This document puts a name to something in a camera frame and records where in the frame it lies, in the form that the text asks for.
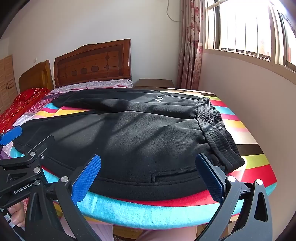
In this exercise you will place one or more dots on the wooden nightstand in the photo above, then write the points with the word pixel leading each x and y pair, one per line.
pixel 153 83

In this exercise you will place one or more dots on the red patterned quilt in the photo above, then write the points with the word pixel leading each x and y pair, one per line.
pixel 13 106

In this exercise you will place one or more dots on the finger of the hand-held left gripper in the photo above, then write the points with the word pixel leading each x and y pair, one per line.
pixel 11 135
pixel 39 146

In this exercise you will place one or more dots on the black sweatshirt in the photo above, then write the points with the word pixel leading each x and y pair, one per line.
pixel 138 139

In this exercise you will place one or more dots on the colourful striped blanket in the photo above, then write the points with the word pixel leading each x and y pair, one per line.
pixel 242 129

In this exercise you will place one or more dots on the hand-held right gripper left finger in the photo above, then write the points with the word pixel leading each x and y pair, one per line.
pixel 86 180

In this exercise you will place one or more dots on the wooden wardrobe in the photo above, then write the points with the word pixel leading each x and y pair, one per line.
pixel 8 81

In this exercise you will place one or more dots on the pink floral curtain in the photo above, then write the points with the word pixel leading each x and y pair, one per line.
pixel 189 46

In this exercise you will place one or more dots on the pink floral bedsheet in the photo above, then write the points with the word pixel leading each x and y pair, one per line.
pixel 104 83

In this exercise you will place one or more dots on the barred window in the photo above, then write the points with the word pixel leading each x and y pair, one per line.
pixel 231 25

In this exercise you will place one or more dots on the large carved wooden headboard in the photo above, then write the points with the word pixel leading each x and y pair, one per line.
pixel 92 62

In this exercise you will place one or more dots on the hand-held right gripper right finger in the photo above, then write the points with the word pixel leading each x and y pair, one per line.
pixel 211 179

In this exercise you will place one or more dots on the small wooden headboard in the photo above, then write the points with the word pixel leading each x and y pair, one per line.
pixel 34 76

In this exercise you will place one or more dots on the person's left hand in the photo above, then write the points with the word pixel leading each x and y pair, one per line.
pixel 17 213

